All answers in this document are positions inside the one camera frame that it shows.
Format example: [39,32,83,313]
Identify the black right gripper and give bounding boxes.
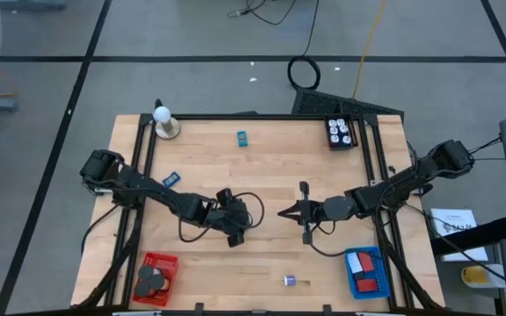
[277,181,360,246]

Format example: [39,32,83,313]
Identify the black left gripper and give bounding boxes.
[214,187,255,248]

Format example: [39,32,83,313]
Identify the red rectangular box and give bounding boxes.
[356,278,380,294]
[358,251,376,273]

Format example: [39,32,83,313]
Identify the orange sand hourglass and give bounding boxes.
[148,274,173,291]

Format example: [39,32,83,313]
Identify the blue rectangular box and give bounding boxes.
[163,171,182,189]

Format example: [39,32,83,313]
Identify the red plastic basket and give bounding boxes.
[132,251,180,307]

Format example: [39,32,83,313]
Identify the black plastic basket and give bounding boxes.
[324,112,359,152]

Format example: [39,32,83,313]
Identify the blue plastic basket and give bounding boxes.
[344,246,391,301]

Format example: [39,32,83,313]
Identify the white bulb on wooden base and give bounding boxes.
[153,104,182,141]

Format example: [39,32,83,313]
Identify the white booklet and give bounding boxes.
[430,208,490,263]

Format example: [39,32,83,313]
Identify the black beam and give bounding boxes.
[430,213,506,257]

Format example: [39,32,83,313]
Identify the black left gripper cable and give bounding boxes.
[177,190,266,244]

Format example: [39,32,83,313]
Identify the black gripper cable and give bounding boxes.
[177,190,266,244]
[307,219,384,259]

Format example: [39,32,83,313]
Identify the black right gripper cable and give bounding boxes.
[307,219,384,259]

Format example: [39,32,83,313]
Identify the black aluminium table frame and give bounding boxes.
[76,111,446,316]

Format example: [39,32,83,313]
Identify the black coiled hanging cable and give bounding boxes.
[286,0,323,91]

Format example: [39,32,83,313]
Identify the yellow cable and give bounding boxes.
[351,0,387,100]

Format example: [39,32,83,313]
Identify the black floor cable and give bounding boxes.
[228,0,298,26]

